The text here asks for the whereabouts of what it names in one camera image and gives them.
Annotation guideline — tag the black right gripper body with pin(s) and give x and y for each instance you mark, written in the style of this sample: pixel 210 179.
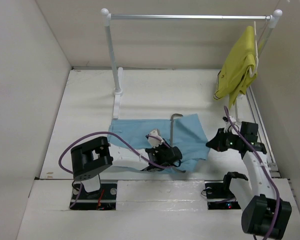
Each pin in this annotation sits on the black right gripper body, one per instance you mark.
pixel 227 140

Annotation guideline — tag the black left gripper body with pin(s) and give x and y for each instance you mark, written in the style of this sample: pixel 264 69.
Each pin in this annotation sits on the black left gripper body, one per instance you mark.
pixel 162 147

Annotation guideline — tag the light blue trousers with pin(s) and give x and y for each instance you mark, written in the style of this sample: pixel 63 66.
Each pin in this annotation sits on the light blue trousers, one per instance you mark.
pixel 188 136

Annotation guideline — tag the silver metal hanger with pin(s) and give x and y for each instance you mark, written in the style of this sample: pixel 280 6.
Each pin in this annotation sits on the silver metal hanger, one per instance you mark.
pixel 173 116

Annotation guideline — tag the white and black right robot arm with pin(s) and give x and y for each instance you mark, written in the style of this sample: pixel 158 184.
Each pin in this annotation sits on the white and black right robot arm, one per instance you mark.
pixel 264 213

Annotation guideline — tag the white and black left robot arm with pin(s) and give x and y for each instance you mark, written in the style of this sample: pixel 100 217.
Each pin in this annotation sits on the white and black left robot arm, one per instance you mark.
pixel 91 158

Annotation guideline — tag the white plastic hanger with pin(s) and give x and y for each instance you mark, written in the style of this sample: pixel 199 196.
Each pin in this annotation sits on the white plastic hanger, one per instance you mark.
pixel 253 71

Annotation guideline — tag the yellow-green garment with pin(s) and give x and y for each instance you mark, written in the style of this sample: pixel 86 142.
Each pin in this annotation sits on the yellow-green garment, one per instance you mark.
pixel 233 78

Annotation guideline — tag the silver and white clothes rack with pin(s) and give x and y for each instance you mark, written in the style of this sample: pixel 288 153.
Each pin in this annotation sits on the silver and white clothes rack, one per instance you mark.
pixel 173 41

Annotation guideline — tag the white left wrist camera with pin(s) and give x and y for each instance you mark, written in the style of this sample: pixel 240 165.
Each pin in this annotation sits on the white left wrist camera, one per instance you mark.
pixel 154 138

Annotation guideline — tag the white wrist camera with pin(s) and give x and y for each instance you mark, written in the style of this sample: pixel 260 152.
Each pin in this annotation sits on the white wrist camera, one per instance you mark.
pixel 230 121
pixel 154 138

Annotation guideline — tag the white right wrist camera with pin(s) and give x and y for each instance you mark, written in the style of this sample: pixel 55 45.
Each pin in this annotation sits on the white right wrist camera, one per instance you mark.
pixel 230 121

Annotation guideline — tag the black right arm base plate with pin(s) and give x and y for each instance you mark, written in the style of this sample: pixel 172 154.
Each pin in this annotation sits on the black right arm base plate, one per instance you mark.
pixel 219 198

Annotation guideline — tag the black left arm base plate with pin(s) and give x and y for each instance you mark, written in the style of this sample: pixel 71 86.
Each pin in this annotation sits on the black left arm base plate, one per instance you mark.
pixel 103 199

